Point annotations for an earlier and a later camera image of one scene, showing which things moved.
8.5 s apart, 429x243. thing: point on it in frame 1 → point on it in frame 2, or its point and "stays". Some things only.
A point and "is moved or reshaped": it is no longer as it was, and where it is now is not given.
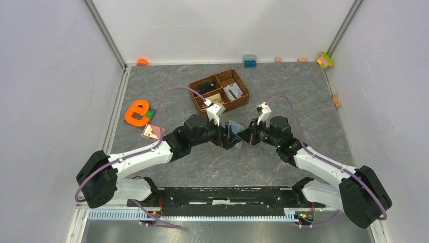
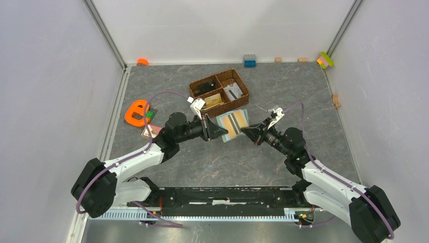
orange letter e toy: x=134 y=107 stays
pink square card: x=153 y=131 stays
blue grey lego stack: x=250 y=61 stays
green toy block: x=149 y=114 stays
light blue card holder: x=237 y=128 is moved or reshaped
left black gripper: x=229 y=139 → x=210 y=130
